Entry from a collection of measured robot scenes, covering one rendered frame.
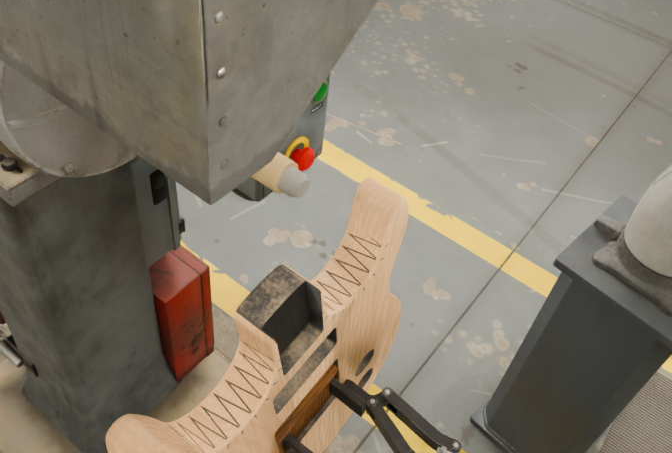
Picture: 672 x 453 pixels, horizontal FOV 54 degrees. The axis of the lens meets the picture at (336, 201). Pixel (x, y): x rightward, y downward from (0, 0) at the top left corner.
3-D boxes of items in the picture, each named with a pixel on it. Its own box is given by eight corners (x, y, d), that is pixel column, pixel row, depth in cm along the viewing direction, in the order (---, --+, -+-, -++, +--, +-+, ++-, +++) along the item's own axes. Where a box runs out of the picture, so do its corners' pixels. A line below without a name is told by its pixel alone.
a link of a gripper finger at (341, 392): (361, 407, 69) (366, 402, 70) (310, 367, 72) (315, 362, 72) (361, 417, 72) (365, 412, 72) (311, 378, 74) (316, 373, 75)
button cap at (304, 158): (281, 166, 103) (282, 147, 100) (297, 153, 105) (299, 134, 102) (300, 178, 101) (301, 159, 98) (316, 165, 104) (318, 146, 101)
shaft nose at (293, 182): (285, 165, 58) (298, 166, 60) (273, 189, 58) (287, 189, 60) (303, 176, 57) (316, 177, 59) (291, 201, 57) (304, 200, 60)
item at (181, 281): (103, 320, 154) (73, 214, 128) (145, 288, 162) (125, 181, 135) (178, 385, 145) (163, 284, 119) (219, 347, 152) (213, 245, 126)
